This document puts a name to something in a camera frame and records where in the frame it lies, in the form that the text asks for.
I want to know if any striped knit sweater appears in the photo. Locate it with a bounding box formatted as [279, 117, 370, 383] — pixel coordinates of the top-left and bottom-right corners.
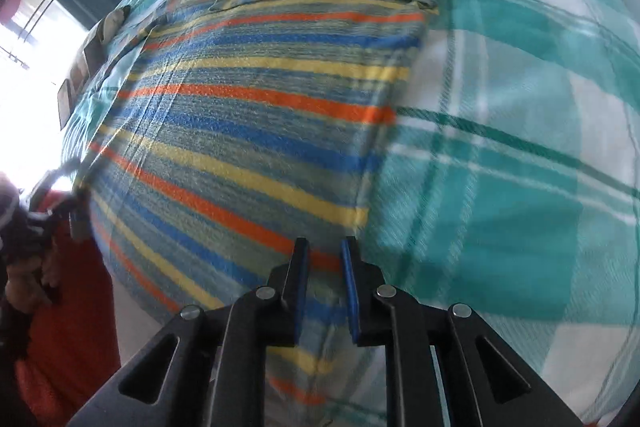
[63, 0, 437, 411]

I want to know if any orange fleece trouser leg left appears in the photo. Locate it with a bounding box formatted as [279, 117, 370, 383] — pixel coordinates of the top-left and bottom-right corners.
[6, 221, 120, 426]

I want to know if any patterned cushion at bedside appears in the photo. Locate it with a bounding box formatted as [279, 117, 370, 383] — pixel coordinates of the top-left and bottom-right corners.
[58, 5, 131, 129]

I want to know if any teal plaid bed cover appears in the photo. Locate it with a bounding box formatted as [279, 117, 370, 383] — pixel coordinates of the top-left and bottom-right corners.
[60, 0, 640, 427]

